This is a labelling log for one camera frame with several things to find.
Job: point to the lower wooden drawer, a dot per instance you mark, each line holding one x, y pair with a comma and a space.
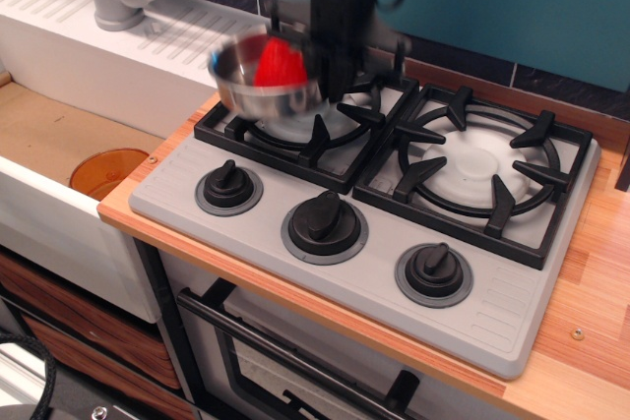
143, 396

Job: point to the grey toy stove top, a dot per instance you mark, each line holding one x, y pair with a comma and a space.
494, 328

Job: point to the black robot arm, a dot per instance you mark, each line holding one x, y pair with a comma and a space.
340, 39

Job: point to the white toy sink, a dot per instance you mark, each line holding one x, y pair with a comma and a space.
69, 90

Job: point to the black burner grate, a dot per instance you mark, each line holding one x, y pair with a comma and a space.
328, 147
503, 180

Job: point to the black oven door handle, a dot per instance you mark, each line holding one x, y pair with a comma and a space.
288, 367

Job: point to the toy oven door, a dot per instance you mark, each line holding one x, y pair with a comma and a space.
433, 399

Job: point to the black right stove knob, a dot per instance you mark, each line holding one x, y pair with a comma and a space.
434, 275

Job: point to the black stove knob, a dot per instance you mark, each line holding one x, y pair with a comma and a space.
325, 230
228, 190
434, 275

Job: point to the black right burner grate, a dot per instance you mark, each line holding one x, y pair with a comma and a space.
503, 180

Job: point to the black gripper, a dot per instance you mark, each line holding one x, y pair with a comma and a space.
339, 40

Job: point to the black left stove knob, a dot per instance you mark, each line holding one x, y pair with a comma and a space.
228, 190

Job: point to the upper wooden drawer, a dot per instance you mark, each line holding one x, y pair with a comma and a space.
122, 334

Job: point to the black middle stove knob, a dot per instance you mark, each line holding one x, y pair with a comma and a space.
325, 230

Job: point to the black left burner grate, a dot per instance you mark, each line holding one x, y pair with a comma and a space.
328, 147

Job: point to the wooden drawer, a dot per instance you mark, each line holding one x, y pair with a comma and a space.
143, 396
122, 334

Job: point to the red toy strawberry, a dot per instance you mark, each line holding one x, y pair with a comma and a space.
280, 65

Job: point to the stainless steel pan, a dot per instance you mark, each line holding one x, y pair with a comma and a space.
233, 67

